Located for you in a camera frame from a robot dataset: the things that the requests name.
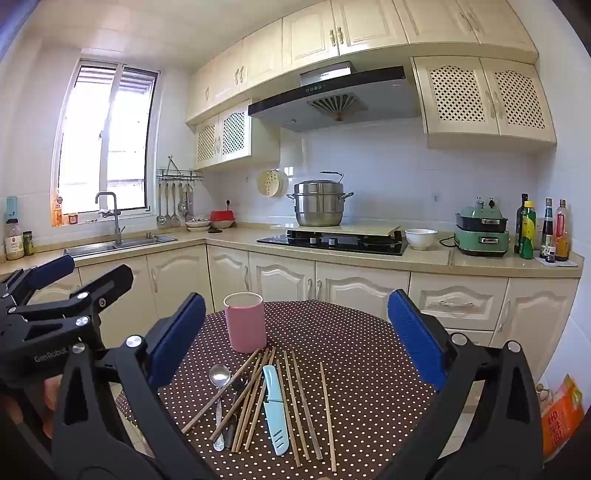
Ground grey range hood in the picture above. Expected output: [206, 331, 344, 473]
[248, 61, 423, 134]

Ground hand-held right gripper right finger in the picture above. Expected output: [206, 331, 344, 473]
[383, 289, 543, 480]

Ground pink cup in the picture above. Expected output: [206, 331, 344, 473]
[223, 292, 267, 354]

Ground cream upper wall cabinets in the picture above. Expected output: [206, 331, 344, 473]
[185, 0, 541, 125]

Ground set of wooden chopsticks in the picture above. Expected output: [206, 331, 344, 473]
[181, 346, 338, 472]

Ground metal fork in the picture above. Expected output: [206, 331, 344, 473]
[224, 376, 250, 450]

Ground stainless steel steamer pot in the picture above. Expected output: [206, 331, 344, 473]
[286, 171, 355, 228]

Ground dark sauce bottle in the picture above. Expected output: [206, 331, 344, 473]
[540, 198, 555, 259]

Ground white label jar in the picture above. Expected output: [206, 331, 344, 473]
[4, 218, 25, 261]

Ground person's left hand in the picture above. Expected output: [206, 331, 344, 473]
[41, 376, 65, 439]

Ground cream lattice door cabinet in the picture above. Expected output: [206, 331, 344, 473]
[411, 55, 558, 153]
[193, 99, 281, 172]

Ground cream perforated steamer plate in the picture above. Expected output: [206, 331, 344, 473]
[257, 169, 281, 198]

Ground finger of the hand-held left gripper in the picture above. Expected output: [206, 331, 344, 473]
[0, 254, 76, 310]
[9, 264, 134, 330]

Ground orange plastic bag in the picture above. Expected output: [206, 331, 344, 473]
[540, 374, 585, 457]

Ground grey sink faucet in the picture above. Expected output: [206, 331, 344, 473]
[95, 191, 125, 245]

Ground stainless steel sink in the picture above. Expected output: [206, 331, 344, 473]
[63, 234, 178, 258]

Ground cream base cabinets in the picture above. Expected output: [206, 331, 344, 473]
[0, 244, 580, 384]

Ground metal wall utensil rack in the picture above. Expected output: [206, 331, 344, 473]
[156, 155, 204, 185]

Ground green bottle yellow cap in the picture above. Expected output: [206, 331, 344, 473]
[519, 200, 537, 259]

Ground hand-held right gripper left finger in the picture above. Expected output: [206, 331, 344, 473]
[52, 292, 218, 480]

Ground kitchen window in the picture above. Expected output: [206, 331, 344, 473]
[51, 58, 160, 227]

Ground green electric cooker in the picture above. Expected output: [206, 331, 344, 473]
[453, 198, 511, 257]

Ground light blue sheathed knife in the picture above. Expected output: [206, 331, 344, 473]
[262, 364, 290, 457]

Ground clear bottle red label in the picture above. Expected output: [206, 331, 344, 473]
[554, 199, 570, 262]

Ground dark green oil bottle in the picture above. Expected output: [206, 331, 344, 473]
[514, 193, 529, 254]

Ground beige kitchen countertop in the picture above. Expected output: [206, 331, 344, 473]
[0, 222, 585, 279]

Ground black gas hob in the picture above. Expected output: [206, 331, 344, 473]
[256, 229, 409, 257]

